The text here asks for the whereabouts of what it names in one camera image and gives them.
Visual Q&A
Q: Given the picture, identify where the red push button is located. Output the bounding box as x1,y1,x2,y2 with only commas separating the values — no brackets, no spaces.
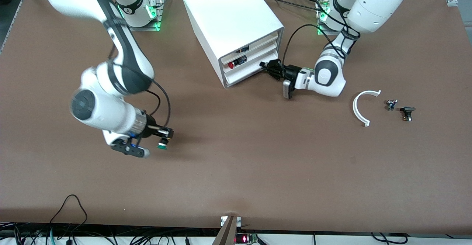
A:
228,56,247,69

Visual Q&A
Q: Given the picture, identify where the white curved plastic piece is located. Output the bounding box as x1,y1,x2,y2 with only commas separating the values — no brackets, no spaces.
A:
353,90,382,127

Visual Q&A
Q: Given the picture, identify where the small device with red light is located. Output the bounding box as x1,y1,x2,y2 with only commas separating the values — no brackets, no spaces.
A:
235,233,258,244

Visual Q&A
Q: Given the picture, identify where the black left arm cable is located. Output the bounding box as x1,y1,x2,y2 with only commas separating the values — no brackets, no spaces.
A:
281,0,364,76

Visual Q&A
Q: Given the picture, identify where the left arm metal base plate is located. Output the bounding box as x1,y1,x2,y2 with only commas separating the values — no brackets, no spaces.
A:
316,0,356,36

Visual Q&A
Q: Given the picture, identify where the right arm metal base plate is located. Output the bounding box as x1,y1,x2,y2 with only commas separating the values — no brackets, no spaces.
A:
127,0,163,32

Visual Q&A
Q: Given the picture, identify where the thin black looped cable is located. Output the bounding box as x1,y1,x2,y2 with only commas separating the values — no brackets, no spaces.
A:
50,194,88,225

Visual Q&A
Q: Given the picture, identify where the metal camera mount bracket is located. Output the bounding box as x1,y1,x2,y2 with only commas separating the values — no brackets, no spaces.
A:
212,215,242,245

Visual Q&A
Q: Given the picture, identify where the small black switch component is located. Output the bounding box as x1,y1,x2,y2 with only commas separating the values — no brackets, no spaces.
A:
400,107,416,122

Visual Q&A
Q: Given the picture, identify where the black coiled cable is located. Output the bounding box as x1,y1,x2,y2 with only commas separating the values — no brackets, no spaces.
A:
371,232,408,245

